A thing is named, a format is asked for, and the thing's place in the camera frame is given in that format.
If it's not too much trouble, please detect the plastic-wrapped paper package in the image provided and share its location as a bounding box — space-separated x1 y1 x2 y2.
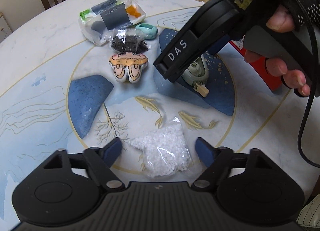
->
78 0 146 46

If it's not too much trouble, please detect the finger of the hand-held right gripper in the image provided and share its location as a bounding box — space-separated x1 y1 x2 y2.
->
211 34 231 54
153 30 209 82

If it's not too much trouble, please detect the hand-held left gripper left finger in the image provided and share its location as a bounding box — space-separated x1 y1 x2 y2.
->
44 137 126 192

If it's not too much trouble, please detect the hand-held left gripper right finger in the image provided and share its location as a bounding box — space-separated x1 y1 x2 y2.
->
191 137 276 192

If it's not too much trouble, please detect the black cable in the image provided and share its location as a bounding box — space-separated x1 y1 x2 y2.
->
274 0 320 167

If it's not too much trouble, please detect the white sideboard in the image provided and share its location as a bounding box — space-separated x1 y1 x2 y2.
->
0 12 12 44

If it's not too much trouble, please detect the beige striped cushion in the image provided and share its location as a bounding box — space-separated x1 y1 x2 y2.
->
296 195 320 227

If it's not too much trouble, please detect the teal tape dispenser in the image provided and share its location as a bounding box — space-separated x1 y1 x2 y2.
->
136 23 159 40

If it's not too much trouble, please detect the red cardboard box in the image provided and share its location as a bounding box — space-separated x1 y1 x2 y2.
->
210 0 291 92

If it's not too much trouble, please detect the clear bag of dark tea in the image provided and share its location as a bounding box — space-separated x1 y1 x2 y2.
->
108 28 151 54

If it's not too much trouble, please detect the person's right hand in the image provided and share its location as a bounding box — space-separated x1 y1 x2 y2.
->
244 0 320 97

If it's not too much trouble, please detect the butterfly-shaped plush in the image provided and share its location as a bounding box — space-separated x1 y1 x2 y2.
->
108 52 149 84

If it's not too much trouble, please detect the clear bag of white beads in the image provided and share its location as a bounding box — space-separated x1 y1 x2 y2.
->
127 118 193 178

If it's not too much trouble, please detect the oval grey-green case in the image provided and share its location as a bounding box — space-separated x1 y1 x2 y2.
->
181 55 210 98

